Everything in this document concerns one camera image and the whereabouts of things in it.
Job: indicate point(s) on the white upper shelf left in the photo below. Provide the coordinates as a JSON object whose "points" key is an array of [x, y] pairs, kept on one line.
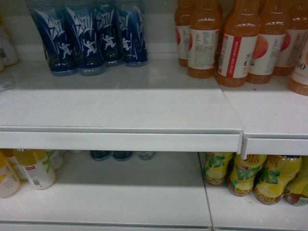
{"points": [[156, 107]]}

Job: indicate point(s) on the white shelf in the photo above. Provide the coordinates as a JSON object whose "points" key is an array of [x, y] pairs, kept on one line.
{"points": [[167, 193], [274, 119], [156, 107]]}

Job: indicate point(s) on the white lower shelf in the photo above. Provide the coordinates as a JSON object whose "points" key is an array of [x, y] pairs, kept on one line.
{"points": [[167, 193]]}

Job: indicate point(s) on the white upper shelf right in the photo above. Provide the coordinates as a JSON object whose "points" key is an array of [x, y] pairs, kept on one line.
{"points": [[274, 119]]}

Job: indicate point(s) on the blue sports drink bottle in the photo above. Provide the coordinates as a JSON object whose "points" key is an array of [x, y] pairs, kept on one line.
{"points": [[82, 27], [50, 22], [131, 25], [107, 31]]}

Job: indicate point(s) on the lemon tea bottle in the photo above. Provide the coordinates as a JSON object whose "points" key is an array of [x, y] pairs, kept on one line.
{"points": [[216, 166], [277, 172], [241, 179], [296, 191]]}

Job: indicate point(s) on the orange juice bottle red stripe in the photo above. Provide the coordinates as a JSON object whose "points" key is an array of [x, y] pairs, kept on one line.
{"points": [[239, 40]]}

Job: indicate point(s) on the yellow white vitamin drink bottle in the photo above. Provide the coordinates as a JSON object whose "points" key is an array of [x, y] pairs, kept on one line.
{"points": [[9, 181], [36, 166]]}

